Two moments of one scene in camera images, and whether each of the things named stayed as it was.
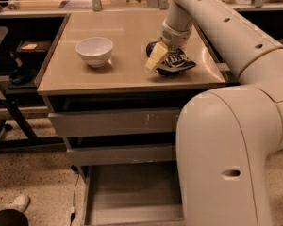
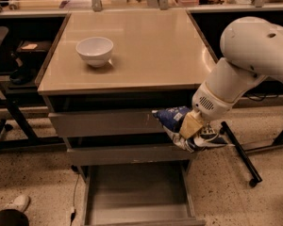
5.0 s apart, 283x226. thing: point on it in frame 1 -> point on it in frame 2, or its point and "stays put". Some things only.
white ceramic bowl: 96,51 stays put
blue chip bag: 175,61 -> 172,120
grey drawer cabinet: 118,117 stays put
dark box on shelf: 32,50 stays put
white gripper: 175,39 -> 209,104
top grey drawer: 125,121 stays put
